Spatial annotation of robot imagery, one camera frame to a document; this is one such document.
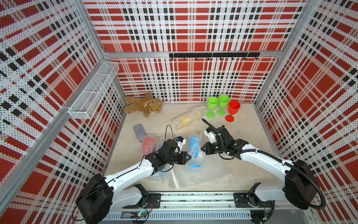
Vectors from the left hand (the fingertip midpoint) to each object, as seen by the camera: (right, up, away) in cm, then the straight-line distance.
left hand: (192, 157), depth 79 cm
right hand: (+7, +5, +2) cm, 9 cm away
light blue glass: (+2, +8, +3) cm, 9 cm away
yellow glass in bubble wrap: (+4, +25, +25) cm, 36 cm away
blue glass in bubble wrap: (-18, -9, -3) cm, 20 cm away
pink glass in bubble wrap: (-27, +6, +9) cm, 29 cm away
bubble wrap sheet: (+13, -9, +3) cm, 16 cm away
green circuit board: (-28, -26, -9) cm, 39 cm away
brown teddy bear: (-36, +33, +32) cm, 58 cm away
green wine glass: (+16, +33, +22) cm, 43 cm away
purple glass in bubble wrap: (-37, +13, +20) cm, 44 cm away
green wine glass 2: (+25, +36, +25) cm, 50 cm away
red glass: (+30, +30, +18) cm, 46 cm away
